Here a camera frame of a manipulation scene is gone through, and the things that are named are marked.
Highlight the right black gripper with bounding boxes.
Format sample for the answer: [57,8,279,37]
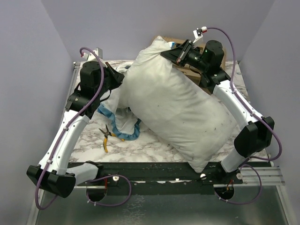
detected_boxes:
[161,39,209,72]

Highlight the white pillowcase blue trim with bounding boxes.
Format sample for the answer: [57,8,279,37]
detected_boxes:
[98,36,180,141]

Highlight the white pillow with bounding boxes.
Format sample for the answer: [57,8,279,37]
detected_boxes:
[119,36,237,173]

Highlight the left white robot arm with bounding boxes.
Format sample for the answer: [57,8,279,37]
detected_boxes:
[26,61,124,198]

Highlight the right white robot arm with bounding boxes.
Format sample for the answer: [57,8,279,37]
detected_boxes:
[161,39,275,183]

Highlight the tan plastic toolbox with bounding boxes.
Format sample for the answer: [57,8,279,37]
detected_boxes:
[162,36,227,85]

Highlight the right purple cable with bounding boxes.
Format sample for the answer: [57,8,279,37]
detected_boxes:
[206,27,283,205]

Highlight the purple cable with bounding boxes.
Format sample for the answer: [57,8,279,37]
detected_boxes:
[206,27,283,205]
[34,47,132,210]

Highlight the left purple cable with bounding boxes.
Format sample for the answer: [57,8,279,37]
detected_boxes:
[34,47,132,210]

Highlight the yellow handled pliers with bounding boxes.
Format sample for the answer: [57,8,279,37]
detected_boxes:
[99,125,125,153]

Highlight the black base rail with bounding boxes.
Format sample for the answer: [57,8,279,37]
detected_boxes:
[70,160,253,196]

